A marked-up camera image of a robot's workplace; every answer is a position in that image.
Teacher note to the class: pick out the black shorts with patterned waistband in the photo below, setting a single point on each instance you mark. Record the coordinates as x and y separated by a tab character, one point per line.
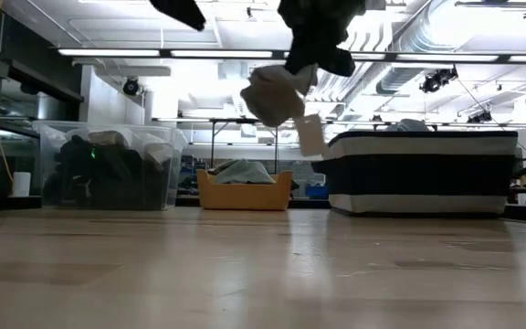
76	169

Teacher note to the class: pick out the overhead LED light bar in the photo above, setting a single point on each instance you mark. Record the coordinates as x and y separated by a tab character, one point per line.
108	52

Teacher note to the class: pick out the silver ventilation duct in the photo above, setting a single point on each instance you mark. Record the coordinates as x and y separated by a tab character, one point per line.
409	41

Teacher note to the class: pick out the blue plastic crate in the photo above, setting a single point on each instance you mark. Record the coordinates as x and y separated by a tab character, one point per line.
316	192

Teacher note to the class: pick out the light grey sock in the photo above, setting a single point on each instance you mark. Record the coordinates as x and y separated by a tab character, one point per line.
272	98

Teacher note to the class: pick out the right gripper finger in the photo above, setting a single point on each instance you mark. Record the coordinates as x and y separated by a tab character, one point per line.
338	61
306	57

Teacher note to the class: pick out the white paper roll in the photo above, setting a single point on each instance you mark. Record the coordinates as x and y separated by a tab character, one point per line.
21	183

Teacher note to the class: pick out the dark storage shelf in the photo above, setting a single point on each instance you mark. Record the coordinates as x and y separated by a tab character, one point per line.
44	84

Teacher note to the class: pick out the orange plastic bin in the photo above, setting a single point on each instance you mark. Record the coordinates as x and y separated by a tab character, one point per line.
245	196

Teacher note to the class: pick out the navy white striped fabric bin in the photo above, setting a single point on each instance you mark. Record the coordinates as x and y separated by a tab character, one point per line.
418	173

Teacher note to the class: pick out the clear plastic bin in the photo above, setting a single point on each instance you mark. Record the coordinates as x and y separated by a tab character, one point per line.
44	132

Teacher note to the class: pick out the black ceiling spotlight cluster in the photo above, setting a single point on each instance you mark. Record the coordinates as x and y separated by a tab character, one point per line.
436	80

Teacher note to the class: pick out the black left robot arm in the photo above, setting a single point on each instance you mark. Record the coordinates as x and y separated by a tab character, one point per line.
176	11

